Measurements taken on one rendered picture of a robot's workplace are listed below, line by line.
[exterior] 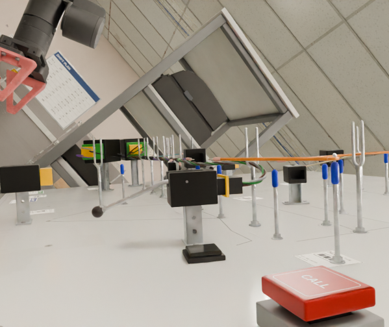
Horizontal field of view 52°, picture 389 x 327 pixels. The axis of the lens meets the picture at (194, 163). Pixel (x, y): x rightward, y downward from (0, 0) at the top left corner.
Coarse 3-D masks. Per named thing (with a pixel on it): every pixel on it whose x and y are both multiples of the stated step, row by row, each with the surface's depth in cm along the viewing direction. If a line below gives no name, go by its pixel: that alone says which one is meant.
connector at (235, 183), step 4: (232, 176) 50; (236, 176) 50; (220, 180) 48; (224, 180) 48; (232, 180) 49; (236, 180) 49; (240, 180) 49; (220, 184) 48; (224, 184) 48; (232, 184) 49; (236, 184) 49; (240, 184) 49; (220, 188) 48; (224, 188) 48; (232, 188) 49; (236, 188) 49; (240, 188) 49; (220, 192) 48; (224, 192) 48; (232, 192) 49; (236, 192) 49; (240, 192) 49
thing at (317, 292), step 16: (288, 272) 27; (304, 272) 27; (320, 272) 27; (336, 272) 26; (272, 288) 25; (288, 288) 24; (304, 288) 24; (320, 288) 24; (336, 288) 24; (352, 288) 24; (368, 288) 24; (288, 304) 24; (304, 304) 22; (320, 304) 22; (336, 304) 23; (352, 304) 23; (368, 304) 24; (304, 320) 22; (320, 320) 24
